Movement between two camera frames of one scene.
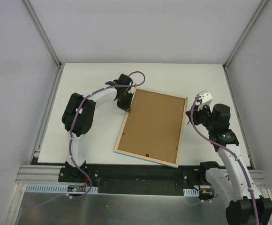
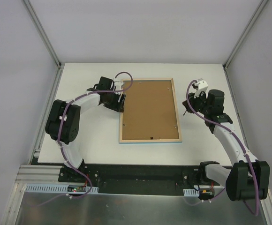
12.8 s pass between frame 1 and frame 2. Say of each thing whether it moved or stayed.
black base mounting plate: stayed
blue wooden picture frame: moved
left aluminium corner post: stayed
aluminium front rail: stayed
